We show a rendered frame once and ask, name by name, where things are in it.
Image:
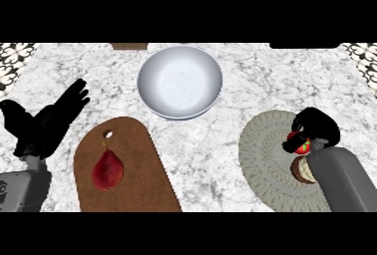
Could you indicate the brown wooden block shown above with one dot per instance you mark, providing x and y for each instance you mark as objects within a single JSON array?
[{"x": 129, "y": 46}]

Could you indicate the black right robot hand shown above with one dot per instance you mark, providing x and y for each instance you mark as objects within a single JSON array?
[{"x": 318, "y": 127}]

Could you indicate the round grey woven placemat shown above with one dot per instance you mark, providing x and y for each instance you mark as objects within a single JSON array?
[{"x": 269, "y": 162}]

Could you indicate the white bowl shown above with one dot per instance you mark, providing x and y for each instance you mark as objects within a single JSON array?
[{"x": 179, "y": 82}]

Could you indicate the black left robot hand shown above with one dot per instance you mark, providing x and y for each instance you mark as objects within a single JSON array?
[{"x": 46, "y": 123}]

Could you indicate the red tomato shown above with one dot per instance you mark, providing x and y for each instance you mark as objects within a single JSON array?
[{"x": 300, "y": 142}]

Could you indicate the dark red pear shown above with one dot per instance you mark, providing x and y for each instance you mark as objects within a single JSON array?
[{"x": 108, "y": 171}]

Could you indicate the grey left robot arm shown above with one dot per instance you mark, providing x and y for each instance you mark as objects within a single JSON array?
[{"x": 22, "y": 189}]

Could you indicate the brown wooden cutting board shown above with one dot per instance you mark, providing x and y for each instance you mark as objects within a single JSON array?
[{"x": 124, "y": 172}]

